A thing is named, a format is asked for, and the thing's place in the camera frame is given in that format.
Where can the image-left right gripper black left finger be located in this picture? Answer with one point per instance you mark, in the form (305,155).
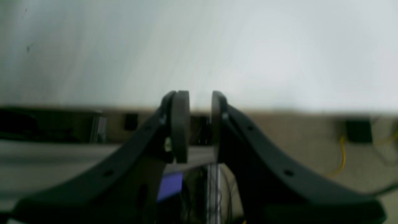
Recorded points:
(123,188)

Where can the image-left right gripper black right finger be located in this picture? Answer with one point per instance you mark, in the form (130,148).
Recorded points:
(273,187)

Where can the blue object under table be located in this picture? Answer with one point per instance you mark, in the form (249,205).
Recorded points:
(170,185)

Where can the black box on floor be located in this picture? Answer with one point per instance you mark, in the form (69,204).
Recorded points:
(359,131)

